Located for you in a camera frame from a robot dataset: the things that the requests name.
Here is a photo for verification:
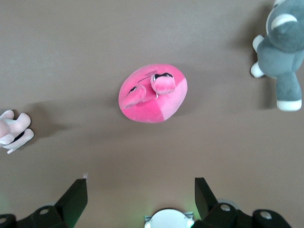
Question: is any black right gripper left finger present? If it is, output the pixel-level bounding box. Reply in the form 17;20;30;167
0;179;88;228

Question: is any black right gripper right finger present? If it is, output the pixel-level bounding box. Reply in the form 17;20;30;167
193;177;295;228

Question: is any pink round plush toy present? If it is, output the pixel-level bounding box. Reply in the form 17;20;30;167
118;63;189;124

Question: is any grey and white plush toy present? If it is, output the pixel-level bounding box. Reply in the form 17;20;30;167
250;0;304;112

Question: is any white and pink plush toy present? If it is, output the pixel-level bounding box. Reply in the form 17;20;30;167
0;109;35;154

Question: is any brown table cover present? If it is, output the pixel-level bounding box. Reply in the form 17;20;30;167
0;0;304;228

